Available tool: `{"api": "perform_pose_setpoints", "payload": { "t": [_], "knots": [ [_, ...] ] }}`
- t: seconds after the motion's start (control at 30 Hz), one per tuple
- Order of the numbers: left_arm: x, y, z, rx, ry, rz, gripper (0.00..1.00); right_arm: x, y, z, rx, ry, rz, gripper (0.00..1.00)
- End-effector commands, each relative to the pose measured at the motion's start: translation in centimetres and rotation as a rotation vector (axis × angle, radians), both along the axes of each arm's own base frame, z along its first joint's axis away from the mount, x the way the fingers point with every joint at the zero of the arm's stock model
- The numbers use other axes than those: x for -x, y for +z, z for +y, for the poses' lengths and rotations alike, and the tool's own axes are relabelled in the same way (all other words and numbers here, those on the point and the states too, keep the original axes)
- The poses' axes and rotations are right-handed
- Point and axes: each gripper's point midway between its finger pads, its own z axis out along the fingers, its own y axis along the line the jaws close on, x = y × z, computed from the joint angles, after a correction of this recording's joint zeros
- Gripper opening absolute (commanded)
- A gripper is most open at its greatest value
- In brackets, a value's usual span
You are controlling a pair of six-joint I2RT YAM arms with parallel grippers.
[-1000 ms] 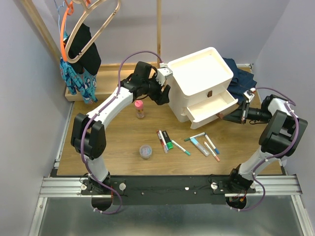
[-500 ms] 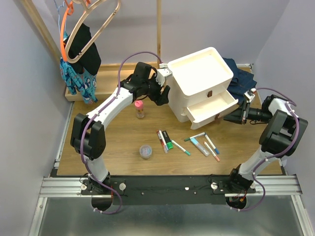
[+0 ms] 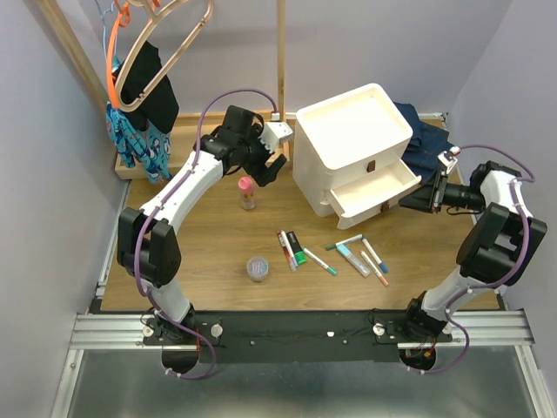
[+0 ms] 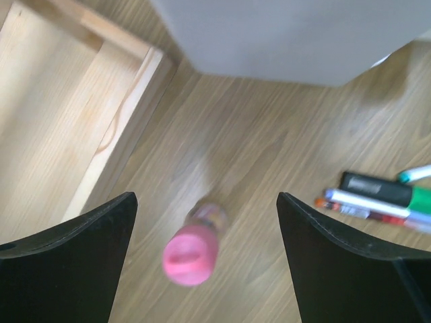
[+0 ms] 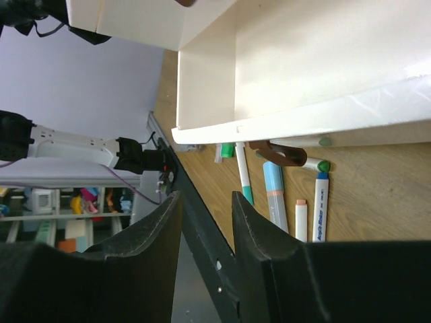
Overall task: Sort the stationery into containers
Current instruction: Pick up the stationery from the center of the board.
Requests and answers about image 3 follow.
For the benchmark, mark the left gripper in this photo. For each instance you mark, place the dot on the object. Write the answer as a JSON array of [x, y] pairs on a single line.
[[260, 172]]

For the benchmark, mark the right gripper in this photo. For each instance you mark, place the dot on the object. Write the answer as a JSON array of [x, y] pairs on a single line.
[[429, 197]]

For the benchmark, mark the pink lid bottle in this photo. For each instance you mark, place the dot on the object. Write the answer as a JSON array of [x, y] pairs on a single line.
[[246, 189]]

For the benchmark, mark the white drawer cabinet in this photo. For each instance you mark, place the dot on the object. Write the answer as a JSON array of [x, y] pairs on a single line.
[[347, 155]]

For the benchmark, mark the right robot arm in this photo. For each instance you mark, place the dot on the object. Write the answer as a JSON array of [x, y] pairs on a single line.
[[495, 252]]

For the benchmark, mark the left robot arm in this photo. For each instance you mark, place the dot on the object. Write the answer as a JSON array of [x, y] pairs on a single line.
[[147, 238]]

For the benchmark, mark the folded denim jeans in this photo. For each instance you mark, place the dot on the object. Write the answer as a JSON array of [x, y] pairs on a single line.
[[426, 143]]

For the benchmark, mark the green cap white marker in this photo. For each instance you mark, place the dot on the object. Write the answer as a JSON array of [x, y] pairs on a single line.
[[344, 242]]

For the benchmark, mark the blue tip white marker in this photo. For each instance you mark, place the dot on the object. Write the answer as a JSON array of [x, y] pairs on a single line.
[[374, 255]]

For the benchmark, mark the teal tip white marker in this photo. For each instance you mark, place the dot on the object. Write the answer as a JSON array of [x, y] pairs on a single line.
[[319, 261]]

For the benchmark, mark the green black highlighter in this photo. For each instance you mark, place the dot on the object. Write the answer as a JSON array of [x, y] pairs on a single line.
[[297, 250]]

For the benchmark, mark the orange tip white marker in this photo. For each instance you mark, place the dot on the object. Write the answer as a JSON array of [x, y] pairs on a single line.
[[374, 269]]

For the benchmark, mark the wooden clothes rack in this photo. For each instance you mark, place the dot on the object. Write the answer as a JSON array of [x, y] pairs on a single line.
[[185, 124]]

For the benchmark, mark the light blue lead case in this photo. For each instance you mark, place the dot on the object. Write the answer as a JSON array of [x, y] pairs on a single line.
[[362, 269]]

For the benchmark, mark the clear round clip jar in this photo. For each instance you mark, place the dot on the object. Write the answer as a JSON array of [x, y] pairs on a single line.
[[257, 268]]

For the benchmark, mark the red white marker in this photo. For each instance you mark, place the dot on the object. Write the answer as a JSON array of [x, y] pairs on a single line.
[[289, 251]]

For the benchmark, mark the blue patterned garment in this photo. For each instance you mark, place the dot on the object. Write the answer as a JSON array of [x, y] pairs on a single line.
[[143, 136]]

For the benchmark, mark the orange hanger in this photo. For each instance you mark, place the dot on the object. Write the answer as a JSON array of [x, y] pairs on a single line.
[[122, 19]]

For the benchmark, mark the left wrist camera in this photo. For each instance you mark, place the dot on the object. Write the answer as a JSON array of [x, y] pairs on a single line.
[[274, 134]]

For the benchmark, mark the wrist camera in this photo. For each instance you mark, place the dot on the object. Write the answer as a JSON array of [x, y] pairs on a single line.
[[449, 159], [274, 134]]

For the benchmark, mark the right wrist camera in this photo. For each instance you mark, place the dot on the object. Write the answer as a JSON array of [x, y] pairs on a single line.
[[449, 159]]

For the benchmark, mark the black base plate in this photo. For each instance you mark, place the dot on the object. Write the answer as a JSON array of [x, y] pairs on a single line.
[[293, 336]]

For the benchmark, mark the blue wire hanger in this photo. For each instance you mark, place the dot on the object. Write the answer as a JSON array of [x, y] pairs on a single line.
[[102, 13]]

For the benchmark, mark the aluminium frame rail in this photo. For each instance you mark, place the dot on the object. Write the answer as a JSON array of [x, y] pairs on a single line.
[[95, 330]]

